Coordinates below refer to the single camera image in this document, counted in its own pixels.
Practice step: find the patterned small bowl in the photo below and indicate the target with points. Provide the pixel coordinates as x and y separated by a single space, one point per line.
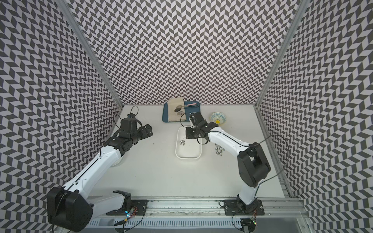
218 118

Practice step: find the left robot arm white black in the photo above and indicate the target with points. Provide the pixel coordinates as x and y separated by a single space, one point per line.
69 206

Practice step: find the white storage box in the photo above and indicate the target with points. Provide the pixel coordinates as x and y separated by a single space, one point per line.
192 150

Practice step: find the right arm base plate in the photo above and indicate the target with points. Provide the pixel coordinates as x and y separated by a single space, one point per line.
237 207

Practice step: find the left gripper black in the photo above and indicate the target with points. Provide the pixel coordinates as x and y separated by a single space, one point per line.
144 134

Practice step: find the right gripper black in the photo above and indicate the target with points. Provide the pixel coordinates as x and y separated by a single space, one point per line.
189 133

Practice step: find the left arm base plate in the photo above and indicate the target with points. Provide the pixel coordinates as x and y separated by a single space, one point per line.
140 206

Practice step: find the beige folded cloth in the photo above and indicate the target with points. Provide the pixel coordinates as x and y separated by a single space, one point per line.
173 104

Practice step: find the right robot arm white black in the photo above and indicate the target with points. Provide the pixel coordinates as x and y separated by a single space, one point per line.
252 162

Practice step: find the aluminium front rail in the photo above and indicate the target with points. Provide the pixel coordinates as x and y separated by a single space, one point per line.
213 207

